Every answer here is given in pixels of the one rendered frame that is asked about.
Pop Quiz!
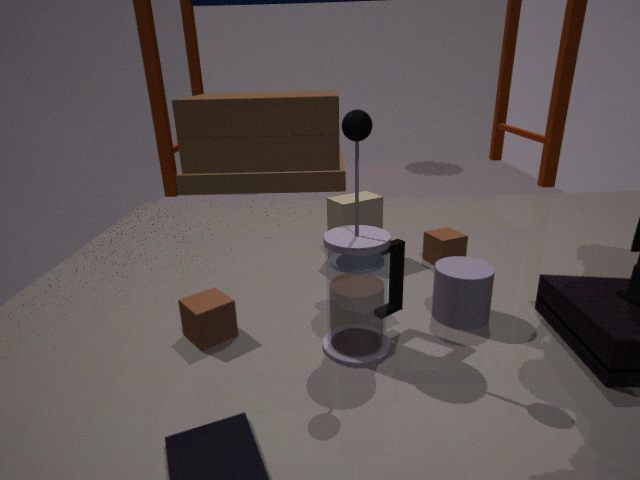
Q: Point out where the glass french press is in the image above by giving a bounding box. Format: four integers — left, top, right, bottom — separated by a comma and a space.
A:
323, 109, 405, 367

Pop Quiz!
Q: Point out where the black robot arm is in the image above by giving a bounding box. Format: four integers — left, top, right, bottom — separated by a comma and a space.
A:
616, 218, 640, 308

